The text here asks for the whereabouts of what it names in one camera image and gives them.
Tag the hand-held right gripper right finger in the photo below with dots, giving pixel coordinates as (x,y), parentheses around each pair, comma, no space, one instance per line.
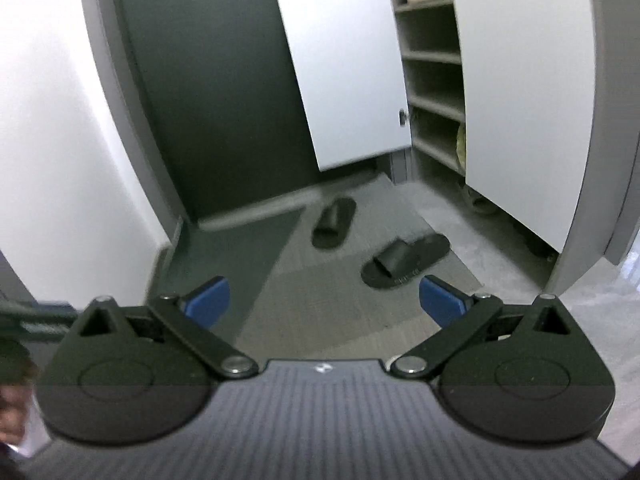
(442,302)

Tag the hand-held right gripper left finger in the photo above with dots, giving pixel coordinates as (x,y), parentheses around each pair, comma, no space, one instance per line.
(207,305)

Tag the white cabinet door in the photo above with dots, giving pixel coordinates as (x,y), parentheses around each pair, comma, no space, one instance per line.
(525,85)
(345,60)

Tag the metal door hinge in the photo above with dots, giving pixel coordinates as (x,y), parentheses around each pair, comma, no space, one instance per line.
(407,117)

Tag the grey green doormat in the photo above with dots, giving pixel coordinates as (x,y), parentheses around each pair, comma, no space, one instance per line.
(300,300)

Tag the grey shoe cabinet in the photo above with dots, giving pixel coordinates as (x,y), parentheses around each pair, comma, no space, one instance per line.
(430,77)

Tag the dark green door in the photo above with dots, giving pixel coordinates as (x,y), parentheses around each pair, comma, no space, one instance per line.
(215,85)

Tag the person's left hand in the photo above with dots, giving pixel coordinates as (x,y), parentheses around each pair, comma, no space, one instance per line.
(11,420)

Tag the beige sandal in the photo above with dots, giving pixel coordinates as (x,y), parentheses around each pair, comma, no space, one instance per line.
(480,202)

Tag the green fuzzy slipper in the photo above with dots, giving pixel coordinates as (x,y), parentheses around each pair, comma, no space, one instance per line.
(462,147)

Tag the black slide sandal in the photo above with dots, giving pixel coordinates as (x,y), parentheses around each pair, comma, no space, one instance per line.
(332,222)
(400,262)

